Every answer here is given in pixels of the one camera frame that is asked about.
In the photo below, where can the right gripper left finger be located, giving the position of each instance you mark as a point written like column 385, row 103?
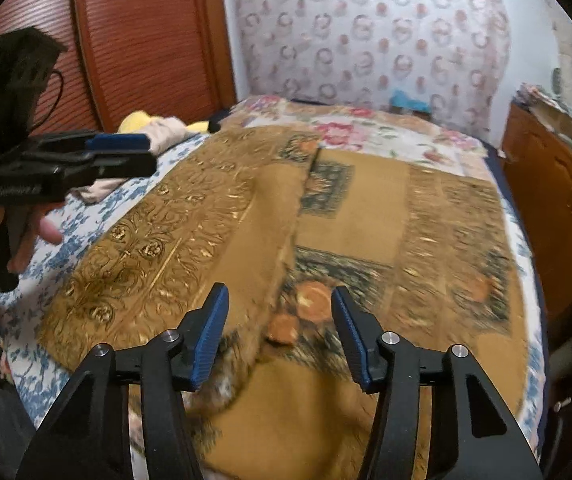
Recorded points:
column 85, row 434

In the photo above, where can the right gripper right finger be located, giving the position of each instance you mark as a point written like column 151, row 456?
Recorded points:
column 473, row 434

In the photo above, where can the golden brown patterned garment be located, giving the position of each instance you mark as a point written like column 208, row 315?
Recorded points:
column 281, row 222

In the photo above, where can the blue floral white sheet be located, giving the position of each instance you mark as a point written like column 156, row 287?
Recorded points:
column 38, row 379

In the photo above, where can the yellow Pikachu plush toy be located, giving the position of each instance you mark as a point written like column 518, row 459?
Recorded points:
column 137, row 121

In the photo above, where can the pale pink folded cloth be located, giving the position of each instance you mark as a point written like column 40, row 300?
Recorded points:
column 134, row 165

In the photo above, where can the red wooden louvered wardrobe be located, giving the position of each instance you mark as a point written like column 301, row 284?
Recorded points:
column 166, row 57

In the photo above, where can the brown wooden sideboard cabinet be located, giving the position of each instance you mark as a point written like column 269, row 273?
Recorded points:
column 538, row 169

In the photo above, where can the floral cream bed quilt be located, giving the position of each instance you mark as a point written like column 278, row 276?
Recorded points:
column 361, row 130

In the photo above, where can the cardboard box on sideboard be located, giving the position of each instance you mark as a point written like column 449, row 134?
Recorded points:
column 552, row 118

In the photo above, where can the box with blue cloth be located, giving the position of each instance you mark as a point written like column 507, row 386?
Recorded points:
column 408, row 102

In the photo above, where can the pink circle patterned curtain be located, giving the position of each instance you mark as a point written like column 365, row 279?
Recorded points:
column 448, row 56

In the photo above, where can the beige tied side curtain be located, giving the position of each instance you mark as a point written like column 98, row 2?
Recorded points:
column 562, row 26

